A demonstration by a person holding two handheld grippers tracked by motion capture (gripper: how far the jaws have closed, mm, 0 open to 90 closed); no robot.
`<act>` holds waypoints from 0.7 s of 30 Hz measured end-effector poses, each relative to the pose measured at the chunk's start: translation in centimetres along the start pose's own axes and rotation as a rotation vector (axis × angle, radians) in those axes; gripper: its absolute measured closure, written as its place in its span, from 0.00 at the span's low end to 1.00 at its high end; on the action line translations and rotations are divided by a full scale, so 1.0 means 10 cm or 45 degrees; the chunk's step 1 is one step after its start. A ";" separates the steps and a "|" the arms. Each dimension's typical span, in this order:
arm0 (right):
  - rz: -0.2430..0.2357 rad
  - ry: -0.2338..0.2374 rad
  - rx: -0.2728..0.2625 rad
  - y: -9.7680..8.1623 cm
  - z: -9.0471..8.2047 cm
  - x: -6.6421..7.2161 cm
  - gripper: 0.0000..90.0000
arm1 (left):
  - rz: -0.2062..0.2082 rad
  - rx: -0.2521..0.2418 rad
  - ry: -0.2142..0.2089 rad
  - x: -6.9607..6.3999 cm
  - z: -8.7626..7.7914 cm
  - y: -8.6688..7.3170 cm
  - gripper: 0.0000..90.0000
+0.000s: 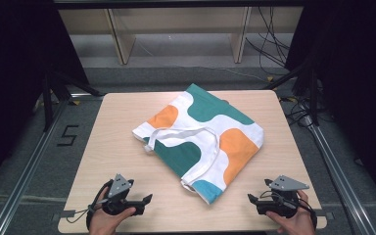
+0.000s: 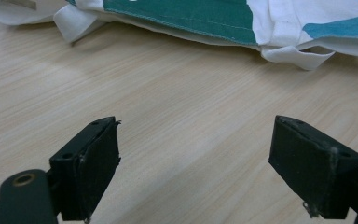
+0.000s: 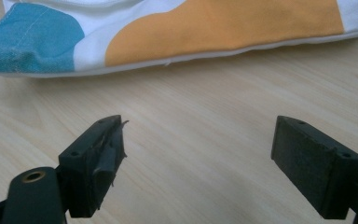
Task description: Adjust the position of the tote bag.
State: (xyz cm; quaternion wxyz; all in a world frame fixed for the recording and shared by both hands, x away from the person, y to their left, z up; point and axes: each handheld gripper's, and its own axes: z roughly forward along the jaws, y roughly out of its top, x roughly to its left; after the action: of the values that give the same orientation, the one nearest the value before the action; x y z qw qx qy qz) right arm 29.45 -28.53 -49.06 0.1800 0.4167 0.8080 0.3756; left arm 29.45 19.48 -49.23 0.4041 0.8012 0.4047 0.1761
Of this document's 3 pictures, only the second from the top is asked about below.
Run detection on white tote bag teal patches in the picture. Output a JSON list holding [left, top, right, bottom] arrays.
[[0, 0, 358, 71]]

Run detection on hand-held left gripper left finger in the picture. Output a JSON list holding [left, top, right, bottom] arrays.
[[48, 116, 122, 222]]

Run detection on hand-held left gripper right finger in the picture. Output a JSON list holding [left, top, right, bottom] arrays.
[[268, 115, 358, 220]]

